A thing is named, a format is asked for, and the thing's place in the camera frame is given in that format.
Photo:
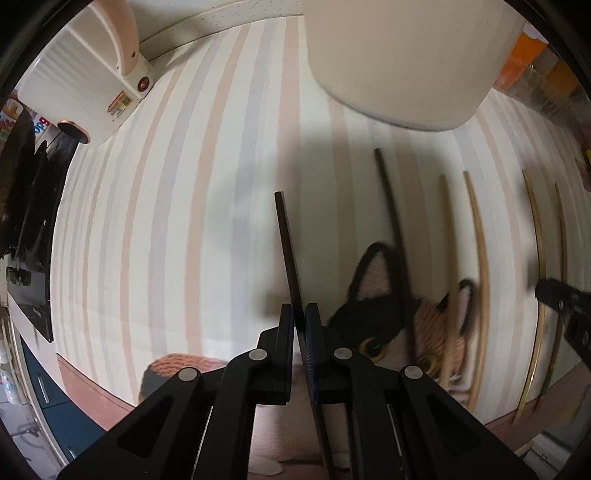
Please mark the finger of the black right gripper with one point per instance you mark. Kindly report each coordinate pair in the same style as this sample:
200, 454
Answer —
574, 307

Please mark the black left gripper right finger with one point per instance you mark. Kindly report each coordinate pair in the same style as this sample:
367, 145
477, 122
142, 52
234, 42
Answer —
332, 380

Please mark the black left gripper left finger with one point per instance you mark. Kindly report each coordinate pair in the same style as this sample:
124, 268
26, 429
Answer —
274, 373

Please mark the black chopstick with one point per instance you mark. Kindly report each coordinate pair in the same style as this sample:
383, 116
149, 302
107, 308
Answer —
296, 301

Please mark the cat shaped knitted coaster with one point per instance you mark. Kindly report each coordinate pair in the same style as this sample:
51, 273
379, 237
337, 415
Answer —
367, 323

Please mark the thin dark bamboo chopstick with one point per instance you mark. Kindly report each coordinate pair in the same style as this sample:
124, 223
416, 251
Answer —
563, 257

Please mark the light wooden chopstick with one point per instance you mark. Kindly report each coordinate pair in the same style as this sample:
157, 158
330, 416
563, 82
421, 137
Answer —
447, 367
483, 296

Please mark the striped table mat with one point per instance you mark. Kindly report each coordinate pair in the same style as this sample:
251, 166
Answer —
166, 238

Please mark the dark brown chopstick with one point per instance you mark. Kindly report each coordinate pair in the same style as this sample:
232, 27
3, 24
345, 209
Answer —
409, 302

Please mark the blue cabinet front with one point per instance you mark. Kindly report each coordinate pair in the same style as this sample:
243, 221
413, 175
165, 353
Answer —
73, 430

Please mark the black induction cooktop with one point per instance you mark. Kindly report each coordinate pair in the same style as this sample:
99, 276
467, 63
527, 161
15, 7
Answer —
30, 254

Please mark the orange labelled sauce bottle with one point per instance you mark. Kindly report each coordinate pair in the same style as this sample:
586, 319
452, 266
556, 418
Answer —
528, 47

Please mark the cream utensil holder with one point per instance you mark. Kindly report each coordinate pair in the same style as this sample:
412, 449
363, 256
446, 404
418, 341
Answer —
425, 65

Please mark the black frying pan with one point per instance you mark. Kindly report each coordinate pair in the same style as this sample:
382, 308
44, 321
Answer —
23, 184

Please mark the pink white electric kettle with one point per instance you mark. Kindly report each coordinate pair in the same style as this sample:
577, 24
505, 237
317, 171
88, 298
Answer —
91, 76

